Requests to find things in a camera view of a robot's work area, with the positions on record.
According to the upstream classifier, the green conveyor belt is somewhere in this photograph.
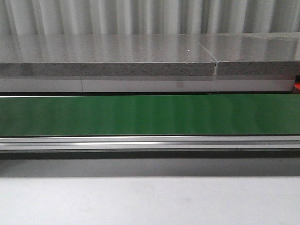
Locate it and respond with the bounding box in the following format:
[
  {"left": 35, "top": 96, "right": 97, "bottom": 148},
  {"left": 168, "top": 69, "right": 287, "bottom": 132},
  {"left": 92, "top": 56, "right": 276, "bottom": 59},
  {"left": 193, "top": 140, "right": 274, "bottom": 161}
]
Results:
[{"left": 0, "top": 94, "right": 300, "bottom": 137}]

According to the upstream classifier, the grey stone slab left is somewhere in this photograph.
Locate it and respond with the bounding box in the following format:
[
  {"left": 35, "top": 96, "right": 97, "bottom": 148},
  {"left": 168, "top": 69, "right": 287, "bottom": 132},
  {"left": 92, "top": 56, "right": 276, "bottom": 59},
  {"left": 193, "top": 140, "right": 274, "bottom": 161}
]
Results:
[{"left": 0, "top": 35, "right": 215, "bottom": 77}]

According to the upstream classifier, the grey stone slab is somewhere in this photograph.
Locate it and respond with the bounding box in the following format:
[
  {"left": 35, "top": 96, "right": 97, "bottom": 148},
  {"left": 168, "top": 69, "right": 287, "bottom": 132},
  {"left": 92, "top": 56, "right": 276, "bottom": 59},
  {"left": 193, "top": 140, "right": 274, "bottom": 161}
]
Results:
[
  {"left": 0, "top": 35, "right": 215, "bottom": 77},
  {"left": 198, "top": 33, "right": 300, "bottom": 79}
]

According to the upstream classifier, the white panel under slab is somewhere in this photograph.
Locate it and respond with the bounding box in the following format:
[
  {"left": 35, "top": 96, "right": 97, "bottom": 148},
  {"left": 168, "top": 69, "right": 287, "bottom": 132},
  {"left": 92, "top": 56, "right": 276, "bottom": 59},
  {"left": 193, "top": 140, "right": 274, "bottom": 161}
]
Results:
[{"left": 0, "top": 77, "right": 294, "bottom": 93}]

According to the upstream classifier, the grey stone slab right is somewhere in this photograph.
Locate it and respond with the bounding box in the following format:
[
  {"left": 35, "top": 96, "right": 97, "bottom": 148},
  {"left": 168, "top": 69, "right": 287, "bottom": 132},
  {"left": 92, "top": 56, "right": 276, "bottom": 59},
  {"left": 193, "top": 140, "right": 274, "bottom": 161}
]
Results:
[{"left": 198, "top": 33, "right": 300, "bottom": 79}]

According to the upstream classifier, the red object at edge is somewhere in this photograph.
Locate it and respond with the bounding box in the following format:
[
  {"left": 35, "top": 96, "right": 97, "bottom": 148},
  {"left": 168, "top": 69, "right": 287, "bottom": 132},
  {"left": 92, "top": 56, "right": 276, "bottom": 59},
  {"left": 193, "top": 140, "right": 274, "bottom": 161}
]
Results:
[{"left": 292, "top": 82, "right": 300, "bottom": 94}]

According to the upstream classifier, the grey pleated curtain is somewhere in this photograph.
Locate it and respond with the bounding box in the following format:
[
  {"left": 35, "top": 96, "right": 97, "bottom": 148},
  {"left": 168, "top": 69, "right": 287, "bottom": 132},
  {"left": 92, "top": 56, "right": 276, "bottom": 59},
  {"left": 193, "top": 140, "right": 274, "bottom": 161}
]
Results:
[{"left": 0, "top": 0, "right": 300, "bottom": 35}]

